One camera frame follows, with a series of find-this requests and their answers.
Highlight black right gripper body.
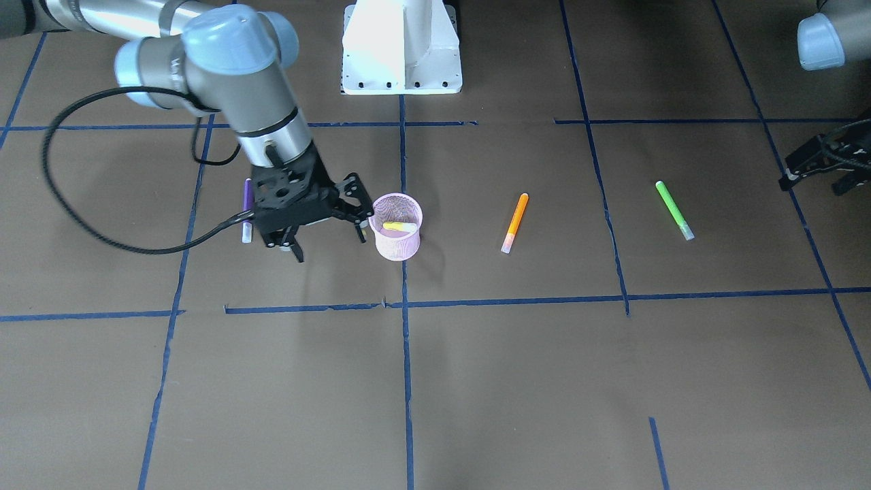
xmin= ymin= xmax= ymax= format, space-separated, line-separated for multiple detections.
xmin=251 ymin=146 xmax=340 ymax=239

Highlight yellow highlighter pen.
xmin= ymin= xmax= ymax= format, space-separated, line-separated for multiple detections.
xmin=382 ymin=221 xmax=418 ymax=233

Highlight green highlighter pen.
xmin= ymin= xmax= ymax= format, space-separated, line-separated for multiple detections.
xmin=655 ymin=180 xmax=695 ymax=241

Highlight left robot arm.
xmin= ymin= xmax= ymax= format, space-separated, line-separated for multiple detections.
xmin=796 ymin=1 xmax=870 ymax=71

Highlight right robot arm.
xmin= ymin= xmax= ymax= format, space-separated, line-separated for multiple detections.
xmin=2 ymin=1 xmax=374 ymax=263

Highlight purple highlighter pen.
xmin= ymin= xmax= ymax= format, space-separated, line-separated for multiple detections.
xmin=242 ymin=179 xmax=253 ymax=244

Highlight orange highlighter pen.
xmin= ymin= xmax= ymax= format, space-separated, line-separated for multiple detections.
xmin=500 ymin=193 xmax=529 ymax=254

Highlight white pillar with base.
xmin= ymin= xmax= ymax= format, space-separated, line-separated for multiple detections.
xmin=340 ymin=1 xmax=463 ymax=96

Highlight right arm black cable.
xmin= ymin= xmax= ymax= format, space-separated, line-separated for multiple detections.
xmin=42 ymin=87 xmax=256 ymax=256

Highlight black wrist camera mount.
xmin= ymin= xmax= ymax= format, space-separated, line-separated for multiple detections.
xmin=778 ymin=116 xmax=870 ymax=196

